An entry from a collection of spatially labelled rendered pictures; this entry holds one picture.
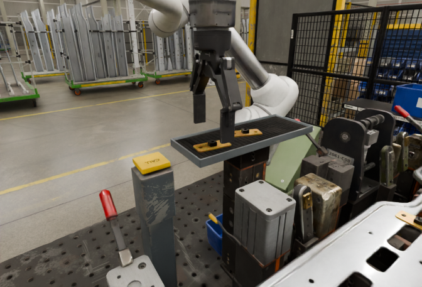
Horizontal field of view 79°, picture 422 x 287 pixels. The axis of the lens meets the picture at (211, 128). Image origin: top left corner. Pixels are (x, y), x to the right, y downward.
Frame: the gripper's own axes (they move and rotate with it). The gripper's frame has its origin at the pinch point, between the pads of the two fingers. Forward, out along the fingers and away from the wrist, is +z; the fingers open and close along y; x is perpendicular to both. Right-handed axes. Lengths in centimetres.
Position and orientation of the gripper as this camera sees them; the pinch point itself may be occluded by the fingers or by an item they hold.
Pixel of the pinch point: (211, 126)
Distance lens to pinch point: 57.4
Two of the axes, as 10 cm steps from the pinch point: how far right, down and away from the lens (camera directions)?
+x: 9.0, -1.5, 4.2
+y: 4.4, 3.1, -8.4
